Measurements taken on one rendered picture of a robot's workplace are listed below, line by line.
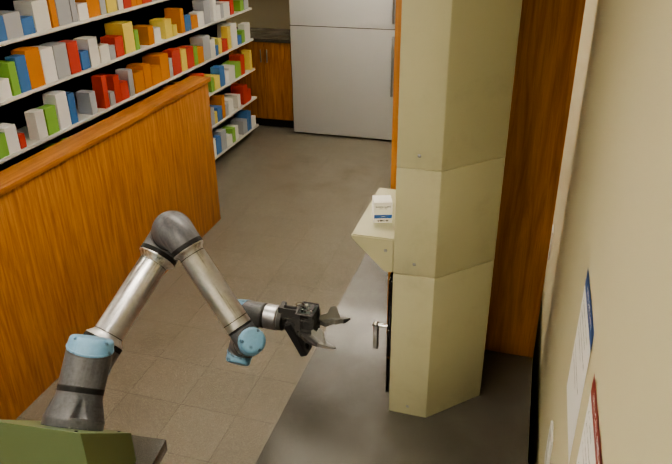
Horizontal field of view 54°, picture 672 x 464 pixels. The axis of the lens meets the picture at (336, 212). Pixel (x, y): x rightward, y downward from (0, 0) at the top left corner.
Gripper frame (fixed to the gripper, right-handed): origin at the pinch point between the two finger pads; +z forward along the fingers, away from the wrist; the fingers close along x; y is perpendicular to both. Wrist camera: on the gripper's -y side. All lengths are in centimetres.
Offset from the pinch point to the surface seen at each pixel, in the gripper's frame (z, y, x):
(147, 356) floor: -145, -115, 100
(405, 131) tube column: 17, 66, -5
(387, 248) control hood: 13.4, 33.5, -4.7
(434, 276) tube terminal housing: 25.9, 27.1, -4.5
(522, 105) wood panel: 42, 63, 33
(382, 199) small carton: 9.3, 42.3, 5.9
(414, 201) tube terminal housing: 20, 48, -5
